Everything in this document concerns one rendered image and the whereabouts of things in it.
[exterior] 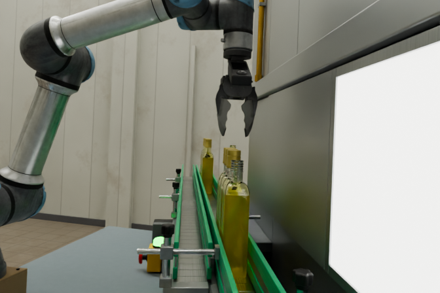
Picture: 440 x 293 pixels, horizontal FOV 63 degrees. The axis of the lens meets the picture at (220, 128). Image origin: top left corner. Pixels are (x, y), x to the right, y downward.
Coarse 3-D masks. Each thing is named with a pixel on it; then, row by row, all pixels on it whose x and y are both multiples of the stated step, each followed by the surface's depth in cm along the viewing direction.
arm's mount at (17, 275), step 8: (8, 272) 90; (16, 272) 90; (24, 272) 92; (0, 280) 85; (8, 280) 87; (16, 280) 89; (24, 280) 92; (0, 288) 85; (8, 288) 87; (16, 288) 89; (24, 288) 92
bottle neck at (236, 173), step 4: (232, 160) 82; (236, 160) 82; (240, 160) 83; (232, 164) 82; (236, 164) 81; (240, 164) 82; (232, 168) 82; (236, 168) 81; (240, 168) 82; (232, 172) 82; (236, 172) 81; (240, 172) 82; (232, 176) 82; (236, 176) 81; (240, 176) 82; (232, 180) 82; (236, 180) 81; (240, 180) 82
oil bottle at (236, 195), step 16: (224, 192) 82; (240, 192) 80; (224, 208) 81; (240, 208) 80; (224, 224) 80; (240, 224) 80; (224, 240) 80; (240, 240) 80; (240, 256) 80; (240, 272) 80
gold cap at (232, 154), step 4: (228, 152) 88; (232, 152) 87; (236, 152) 87; (240, 152) 88; (228, 156) 88; (232, 156) 87; (236, 156) 87; (240, 156) 88; (228, 160) 88; (228, 164) 88
